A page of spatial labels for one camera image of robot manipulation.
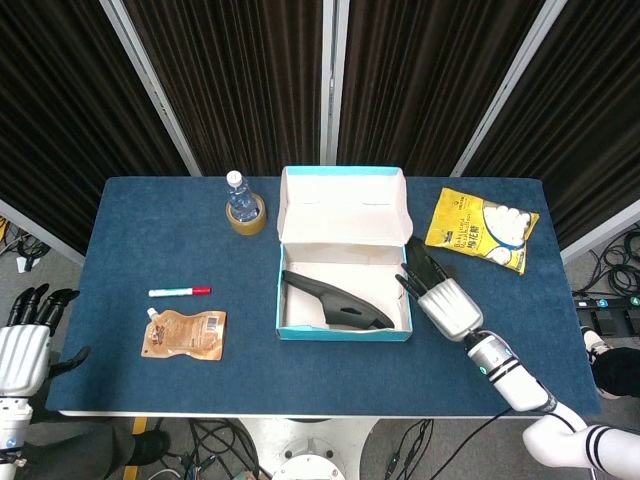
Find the black power strip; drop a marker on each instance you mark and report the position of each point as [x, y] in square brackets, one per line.
[615, 303]

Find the orange spout pouch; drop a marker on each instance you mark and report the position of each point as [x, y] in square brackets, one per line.
[185, 335]

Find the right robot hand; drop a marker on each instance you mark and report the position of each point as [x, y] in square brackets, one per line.
[450, 310]

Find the light blue shoe box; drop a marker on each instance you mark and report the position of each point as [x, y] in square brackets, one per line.
[340, 215]

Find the clear plastic water bottle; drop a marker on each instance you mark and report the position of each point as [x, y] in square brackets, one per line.
[239, 197]

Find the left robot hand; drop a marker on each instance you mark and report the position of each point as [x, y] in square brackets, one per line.
[22, 355]

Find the dark curtain partition panel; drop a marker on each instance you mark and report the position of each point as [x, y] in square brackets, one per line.
[60, 125]
[240, 85]
[425, 85]
[590, 125]

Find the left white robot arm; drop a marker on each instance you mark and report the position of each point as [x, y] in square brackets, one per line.
[12, 420]

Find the dark blue table cloth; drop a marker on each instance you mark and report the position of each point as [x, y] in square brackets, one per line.
[150, 225]

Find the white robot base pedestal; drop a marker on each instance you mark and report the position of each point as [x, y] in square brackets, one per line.
[305, 450]

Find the person's leg with white sock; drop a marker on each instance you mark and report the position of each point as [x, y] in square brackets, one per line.
[617, 370]

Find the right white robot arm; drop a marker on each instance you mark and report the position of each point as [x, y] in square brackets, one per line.
[520, 385]

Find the white marker with red cap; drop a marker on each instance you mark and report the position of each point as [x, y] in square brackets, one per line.
[175, 292]

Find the brown packing tape roll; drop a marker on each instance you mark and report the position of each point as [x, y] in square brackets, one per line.
[247, 227]

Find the yellow marshmallow bag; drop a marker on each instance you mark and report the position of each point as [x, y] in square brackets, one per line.
[465, 225]

